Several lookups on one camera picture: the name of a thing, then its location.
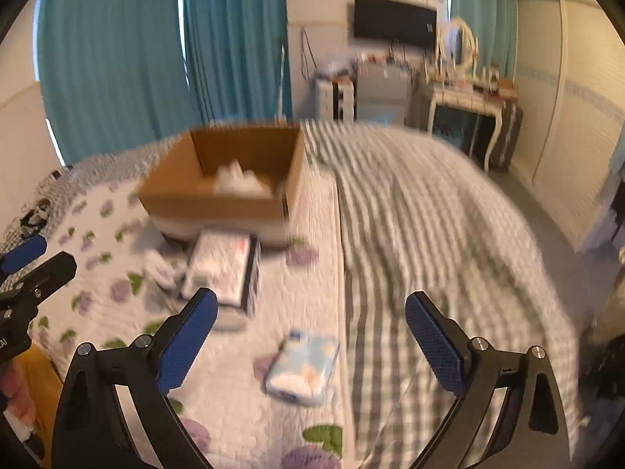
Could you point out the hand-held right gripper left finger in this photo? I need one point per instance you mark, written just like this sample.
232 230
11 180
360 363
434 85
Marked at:
188 339

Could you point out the light blue soft pack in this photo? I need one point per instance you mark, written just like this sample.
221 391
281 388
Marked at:
303 367

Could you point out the yellow cloth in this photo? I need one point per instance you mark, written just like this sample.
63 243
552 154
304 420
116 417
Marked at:
41 386

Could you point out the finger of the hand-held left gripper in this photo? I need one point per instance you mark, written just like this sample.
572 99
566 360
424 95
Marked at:
51 273
23 254

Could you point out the white drawer cabinet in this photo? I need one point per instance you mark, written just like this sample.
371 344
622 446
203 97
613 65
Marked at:
324 97

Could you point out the grey mini fridge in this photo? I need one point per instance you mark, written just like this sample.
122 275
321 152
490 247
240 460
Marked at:
383 90

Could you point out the white crumpled cloth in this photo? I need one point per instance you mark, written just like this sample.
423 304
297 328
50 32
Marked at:
163 268

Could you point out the floral white quilt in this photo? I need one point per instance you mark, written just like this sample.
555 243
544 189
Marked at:
298 298

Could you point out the white tissue package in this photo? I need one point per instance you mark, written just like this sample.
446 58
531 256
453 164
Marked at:
219 271

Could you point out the cream wardrobe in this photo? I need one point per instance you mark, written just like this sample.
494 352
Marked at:
571 107

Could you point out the white soft bundle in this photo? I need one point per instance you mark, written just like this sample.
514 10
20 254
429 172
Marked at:
241 180

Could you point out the small black white object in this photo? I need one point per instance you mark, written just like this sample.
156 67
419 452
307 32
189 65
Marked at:
35 217

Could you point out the pink soft item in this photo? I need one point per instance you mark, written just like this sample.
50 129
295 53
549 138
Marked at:
19 393

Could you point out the grey striped blanket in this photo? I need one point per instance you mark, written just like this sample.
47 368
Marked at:
429 215

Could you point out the white vanity table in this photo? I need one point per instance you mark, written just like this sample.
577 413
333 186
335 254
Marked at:
464 100

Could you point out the white framed vanity mirror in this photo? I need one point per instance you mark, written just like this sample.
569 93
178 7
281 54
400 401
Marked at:
459 39

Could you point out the black wall television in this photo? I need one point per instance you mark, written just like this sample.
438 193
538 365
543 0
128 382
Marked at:
393 22

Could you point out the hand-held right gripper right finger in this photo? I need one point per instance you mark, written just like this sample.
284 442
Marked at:
434 342

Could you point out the brown cardboard box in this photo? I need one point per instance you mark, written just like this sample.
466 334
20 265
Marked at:
215 207

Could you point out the narrow teal curtain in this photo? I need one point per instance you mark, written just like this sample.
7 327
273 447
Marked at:
481 10

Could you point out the wide teal curtain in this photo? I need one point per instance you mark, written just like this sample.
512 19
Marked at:
112 58

